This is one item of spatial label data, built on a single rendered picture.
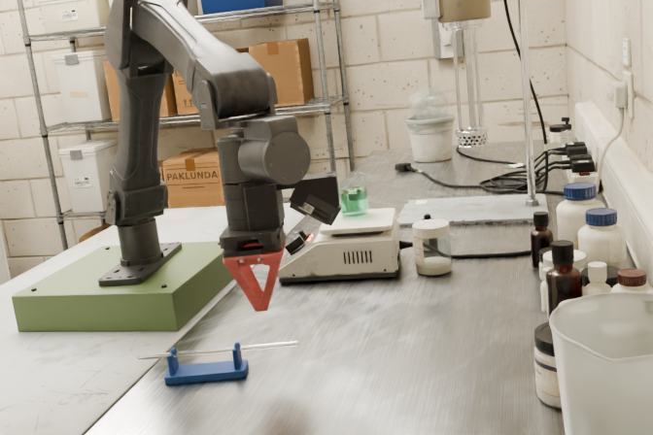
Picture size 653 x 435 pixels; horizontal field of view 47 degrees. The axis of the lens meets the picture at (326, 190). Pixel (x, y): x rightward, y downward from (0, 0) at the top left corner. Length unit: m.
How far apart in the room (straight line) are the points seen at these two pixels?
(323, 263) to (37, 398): 0.48
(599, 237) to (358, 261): 0.37
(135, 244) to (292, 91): 2.21
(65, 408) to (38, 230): 3.60
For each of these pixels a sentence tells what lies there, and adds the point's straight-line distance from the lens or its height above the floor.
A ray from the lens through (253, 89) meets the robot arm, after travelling 0.85.
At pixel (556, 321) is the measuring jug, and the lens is 0.67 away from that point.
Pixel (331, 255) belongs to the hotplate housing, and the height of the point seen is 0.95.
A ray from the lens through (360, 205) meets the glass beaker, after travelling 1.26.
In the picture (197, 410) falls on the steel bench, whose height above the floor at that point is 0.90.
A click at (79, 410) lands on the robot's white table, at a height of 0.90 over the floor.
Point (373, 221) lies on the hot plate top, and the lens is 1.24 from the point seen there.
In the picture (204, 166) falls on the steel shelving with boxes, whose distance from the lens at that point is 3.49.
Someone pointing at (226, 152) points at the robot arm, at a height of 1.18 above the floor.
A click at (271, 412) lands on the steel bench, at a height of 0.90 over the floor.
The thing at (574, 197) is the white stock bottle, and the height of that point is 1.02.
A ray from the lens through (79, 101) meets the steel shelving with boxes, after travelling 3.83.
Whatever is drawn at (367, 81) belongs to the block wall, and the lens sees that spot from 3.64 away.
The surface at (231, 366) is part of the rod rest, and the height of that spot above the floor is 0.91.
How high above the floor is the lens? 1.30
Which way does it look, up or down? 12 degrees down
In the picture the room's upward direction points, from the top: 6 degrees counter-clockwise
